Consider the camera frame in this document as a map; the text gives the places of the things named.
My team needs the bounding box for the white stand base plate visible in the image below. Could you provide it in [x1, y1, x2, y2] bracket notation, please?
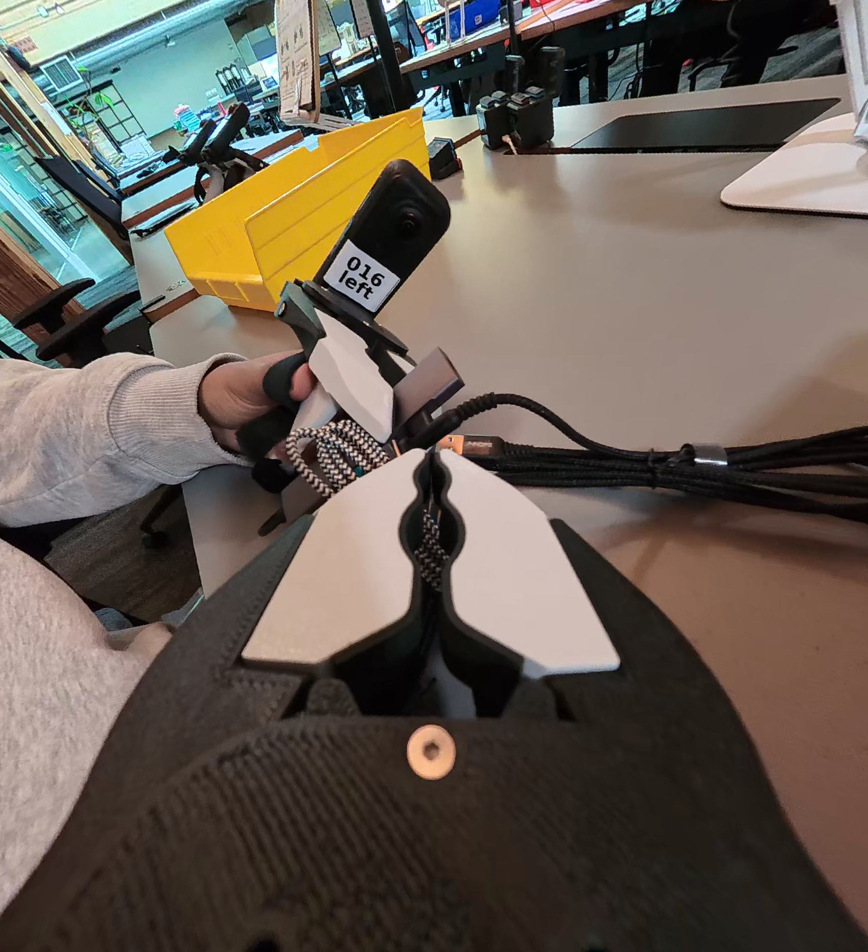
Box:
[720, 0, 868, 220]

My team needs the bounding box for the yellow plastic bin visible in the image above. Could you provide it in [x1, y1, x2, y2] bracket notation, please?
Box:
[165, 108, 431, 312]

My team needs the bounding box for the black office chair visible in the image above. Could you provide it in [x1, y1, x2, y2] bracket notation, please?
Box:
[13, 279, 145, 365]

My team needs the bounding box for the grey usb hub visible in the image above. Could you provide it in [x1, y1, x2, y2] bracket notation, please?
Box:
[259, 356, 466, 536]

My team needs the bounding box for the person's grey sweatshirt torso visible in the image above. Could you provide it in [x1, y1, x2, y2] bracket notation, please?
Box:
[0, 517, 206, 952]

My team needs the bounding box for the black desk cable cover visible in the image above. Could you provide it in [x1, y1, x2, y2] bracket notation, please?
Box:
[571, 97, 840, 150]

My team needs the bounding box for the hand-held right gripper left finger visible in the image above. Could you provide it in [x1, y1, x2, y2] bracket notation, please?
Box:
[239, 448, 436, 678]

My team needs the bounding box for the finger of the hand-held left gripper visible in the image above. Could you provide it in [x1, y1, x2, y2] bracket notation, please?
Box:
[308, 323, 395, 445]

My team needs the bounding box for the black braided cable bundle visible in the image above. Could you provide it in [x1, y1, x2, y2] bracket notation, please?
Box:
[393, 393, 868, 531]

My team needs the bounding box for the plywood sign board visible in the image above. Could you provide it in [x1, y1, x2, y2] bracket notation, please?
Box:
[276, 0, 342, 127]

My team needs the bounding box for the black battery charger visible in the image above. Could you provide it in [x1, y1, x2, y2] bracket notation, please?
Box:
[476, 46, 565, 150]

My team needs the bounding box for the grey desk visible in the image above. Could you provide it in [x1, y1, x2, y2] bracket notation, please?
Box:
[130, 93, 868, 952]

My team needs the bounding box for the person's left forearm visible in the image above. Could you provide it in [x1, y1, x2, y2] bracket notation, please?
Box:
[0, 353, 256, 531]

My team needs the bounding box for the black pole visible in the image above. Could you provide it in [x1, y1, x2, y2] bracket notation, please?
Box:
[363, 0, 416, 116]

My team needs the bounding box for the black white braided cable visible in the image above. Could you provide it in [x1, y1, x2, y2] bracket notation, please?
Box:
[285, 420, 451, 590]

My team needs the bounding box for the black handheld device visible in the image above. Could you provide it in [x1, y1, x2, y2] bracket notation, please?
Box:
[166, 104, 267, 202]

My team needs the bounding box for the person's left hand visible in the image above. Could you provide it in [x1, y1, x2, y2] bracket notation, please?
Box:
[199, 356, 317, 453]

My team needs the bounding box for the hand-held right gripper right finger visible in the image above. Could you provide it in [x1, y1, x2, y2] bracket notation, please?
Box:
[434, 448, 622, 684]

